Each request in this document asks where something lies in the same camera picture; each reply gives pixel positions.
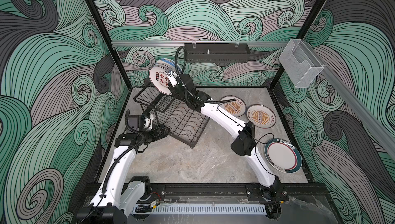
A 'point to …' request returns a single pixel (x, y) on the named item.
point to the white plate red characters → (159, 79)
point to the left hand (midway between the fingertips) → (163, 131)
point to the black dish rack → (185, 122)
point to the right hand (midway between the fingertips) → (174, 76)
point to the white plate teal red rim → (283, 156)
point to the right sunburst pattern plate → (261, 116)
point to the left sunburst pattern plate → (237, 108)
